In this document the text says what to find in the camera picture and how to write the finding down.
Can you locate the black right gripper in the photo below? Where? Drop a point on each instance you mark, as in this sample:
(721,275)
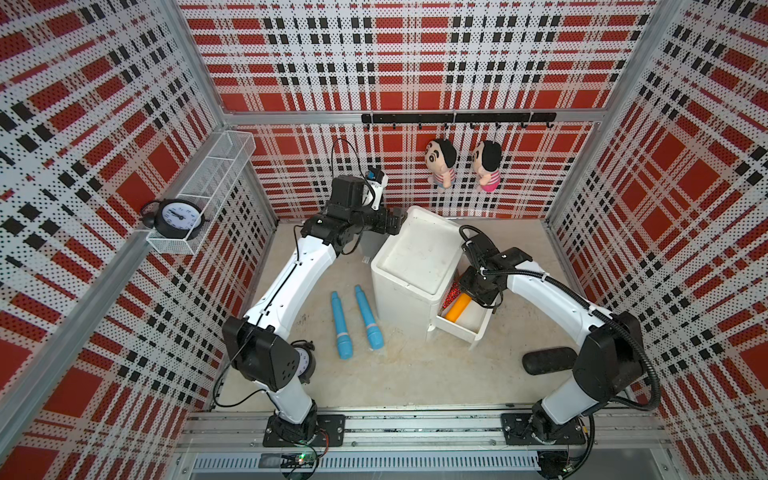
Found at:
(464,284)

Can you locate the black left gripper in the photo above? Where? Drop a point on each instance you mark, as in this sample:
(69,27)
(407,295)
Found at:
(395,221)

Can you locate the red glitter toy microphone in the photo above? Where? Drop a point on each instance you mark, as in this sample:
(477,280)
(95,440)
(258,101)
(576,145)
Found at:
(453,293)

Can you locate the orange toy microphone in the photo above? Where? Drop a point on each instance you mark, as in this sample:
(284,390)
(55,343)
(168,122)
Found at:
(457,308)

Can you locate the white drawer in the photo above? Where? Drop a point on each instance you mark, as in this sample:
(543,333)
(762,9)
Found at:
(470,327)

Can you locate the white plastic drawer cabinet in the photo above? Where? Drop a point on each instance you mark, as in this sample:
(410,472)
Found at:
(413,271)

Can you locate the blue toy microphone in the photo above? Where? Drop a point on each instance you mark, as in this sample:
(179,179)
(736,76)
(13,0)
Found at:
(343,339)
(373,332)

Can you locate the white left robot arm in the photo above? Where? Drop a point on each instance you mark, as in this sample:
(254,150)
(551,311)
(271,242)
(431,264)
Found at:
(257,344)

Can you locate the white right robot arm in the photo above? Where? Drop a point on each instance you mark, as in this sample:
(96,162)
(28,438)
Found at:
(605,363)

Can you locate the grey plush animal toy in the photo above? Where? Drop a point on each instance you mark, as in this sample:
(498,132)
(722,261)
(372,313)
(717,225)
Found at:
(370,245)

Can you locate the plush doll blue shorts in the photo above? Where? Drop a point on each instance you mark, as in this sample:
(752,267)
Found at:
(440,159)

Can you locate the black cylinder on floor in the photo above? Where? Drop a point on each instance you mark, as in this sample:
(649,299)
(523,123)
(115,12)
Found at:
(547,361)

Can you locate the plush doll pink shorts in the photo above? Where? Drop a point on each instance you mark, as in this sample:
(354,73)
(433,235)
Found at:
(486,160)

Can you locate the black alarm clock on floor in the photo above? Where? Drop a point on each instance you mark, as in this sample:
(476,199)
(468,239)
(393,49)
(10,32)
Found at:
(307,360)

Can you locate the black alarm clock in basket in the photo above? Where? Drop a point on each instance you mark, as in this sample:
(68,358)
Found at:
(174,219)

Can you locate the small circuit board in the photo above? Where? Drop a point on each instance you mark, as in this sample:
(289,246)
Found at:
(287,461)

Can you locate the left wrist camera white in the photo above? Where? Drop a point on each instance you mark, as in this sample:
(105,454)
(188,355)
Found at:
(377,181)

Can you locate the black wall hook rail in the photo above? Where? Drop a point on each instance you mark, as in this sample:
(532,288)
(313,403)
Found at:
(523,118)

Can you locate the white wire wall basket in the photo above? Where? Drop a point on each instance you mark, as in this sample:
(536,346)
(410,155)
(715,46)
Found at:
(209,186)

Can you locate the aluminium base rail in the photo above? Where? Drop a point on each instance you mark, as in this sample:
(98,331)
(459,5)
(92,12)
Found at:
(431,442)

